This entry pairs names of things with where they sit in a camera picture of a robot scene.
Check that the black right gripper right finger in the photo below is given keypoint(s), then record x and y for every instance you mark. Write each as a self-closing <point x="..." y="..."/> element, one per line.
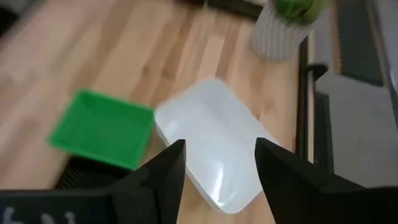
<point x="311" y="196"/>

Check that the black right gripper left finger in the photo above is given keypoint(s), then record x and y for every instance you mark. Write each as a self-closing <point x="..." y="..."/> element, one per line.
<point x="155" y="193"/>

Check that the black slotted plastic basket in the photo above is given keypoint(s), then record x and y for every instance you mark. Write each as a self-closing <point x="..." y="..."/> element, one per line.
<point x="90" y="174"/>

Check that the green slotted plastic basket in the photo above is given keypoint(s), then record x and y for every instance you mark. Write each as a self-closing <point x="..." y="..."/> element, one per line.
<point x="105" y="127"/>

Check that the white plastic bin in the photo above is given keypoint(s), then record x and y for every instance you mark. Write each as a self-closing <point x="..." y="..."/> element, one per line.
<point x="211" y="124"/>

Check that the grey triangle-patterned plant pot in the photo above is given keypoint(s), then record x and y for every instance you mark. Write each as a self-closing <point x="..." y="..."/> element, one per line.
<point x="276" y="37"/>

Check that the green artificial plant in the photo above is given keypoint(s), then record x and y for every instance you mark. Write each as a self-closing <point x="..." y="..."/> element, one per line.
<point x="295" y="9"/>

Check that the black table edge rail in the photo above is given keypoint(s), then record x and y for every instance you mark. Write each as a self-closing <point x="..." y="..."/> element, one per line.
<point x="301" y="109"/>

